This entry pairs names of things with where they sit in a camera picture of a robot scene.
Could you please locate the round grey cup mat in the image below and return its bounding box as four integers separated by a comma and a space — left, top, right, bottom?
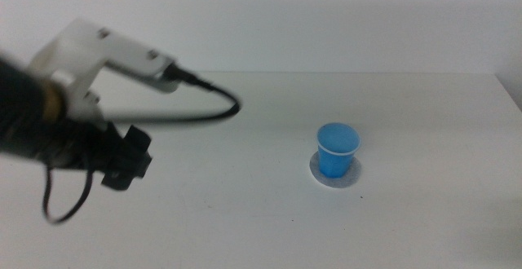
308, 150, 363, 190

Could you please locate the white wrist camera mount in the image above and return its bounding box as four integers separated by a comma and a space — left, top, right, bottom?
27, 17, 181, 128

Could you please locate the thin black looped cable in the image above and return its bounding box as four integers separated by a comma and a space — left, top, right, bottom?
42, 163, 95, 226

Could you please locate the black camera cable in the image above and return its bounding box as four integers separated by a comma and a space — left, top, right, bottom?
101, 62, 242, 125

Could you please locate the blue plastic cup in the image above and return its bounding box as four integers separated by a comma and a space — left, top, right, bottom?
316, 121, 362, 179

